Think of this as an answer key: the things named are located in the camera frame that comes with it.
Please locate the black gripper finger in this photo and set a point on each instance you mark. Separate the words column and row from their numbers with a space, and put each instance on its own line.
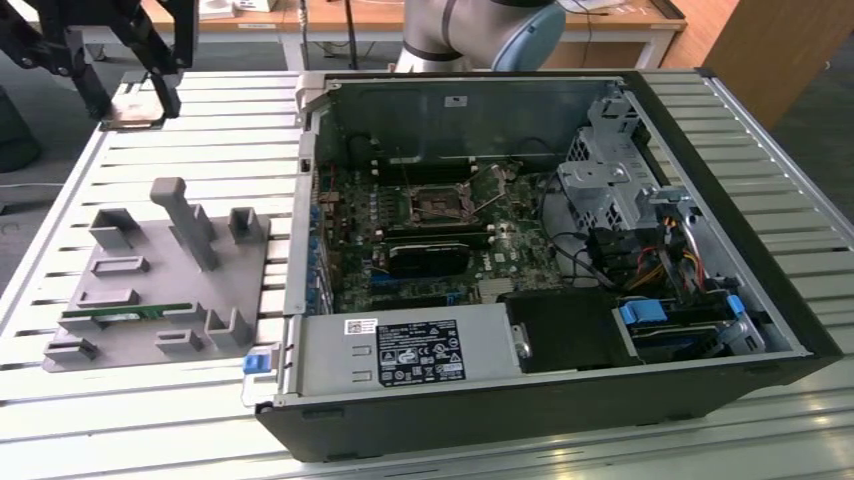
column 157, row 55
column 54, row 50

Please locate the CPU with silver lid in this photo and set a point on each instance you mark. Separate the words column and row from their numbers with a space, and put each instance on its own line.
column 137, row 111

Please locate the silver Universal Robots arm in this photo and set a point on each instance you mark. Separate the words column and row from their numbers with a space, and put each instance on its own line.
column 441, row 30

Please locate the CPU socket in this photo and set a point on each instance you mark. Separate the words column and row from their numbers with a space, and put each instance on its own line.
column 441, row 205

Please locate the black bin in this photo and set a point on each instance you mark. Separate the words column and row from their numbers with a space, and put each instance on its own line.
column 16, row 130

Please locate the wooden desk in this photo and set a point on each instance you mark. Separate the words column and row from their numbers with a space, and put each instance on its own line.
column 334, row 20

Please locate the grey plastic parts rack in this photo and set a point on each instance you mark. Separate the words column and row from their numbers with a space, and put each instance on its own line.
column 167, row 260

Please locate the green RAM stick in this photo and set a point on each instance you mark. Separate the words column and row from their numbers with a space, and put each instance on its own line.
column 121, row 312

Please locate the black RAM stick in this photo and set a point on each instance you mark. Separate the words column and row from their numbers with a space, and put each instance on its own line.
column 434, row 235

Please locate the blue plastic case latch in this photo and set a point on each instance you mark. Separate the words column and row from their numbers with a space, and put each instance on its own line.
column 257, row 362

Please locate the grey power supply with label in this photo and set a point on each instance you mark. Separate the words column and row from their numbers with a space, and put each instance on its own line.
column 321, row 350

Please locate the green motherboard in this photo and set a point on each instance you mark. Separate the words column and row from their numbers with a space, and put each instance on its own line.
column 508, row 260

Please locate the silver metal disk bay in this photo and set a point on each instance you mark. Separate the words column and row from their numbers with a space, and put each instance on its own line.
column 594, row 190

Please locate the black plastic shroud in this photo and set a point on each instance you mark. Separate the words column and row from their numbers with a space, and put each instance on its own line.
column 568, row 330

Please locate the black open PC case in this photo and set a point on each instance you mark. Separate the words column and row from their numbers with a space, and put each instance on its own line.
column 401, row 430

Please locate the hard disk in blue carrier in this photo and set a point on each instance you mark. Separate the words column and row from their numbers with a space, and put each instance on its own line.
column 644, row 312

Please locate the wooden cabinet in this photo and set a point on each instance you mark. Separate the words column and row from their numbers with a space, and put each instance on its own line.
column 781, row 50

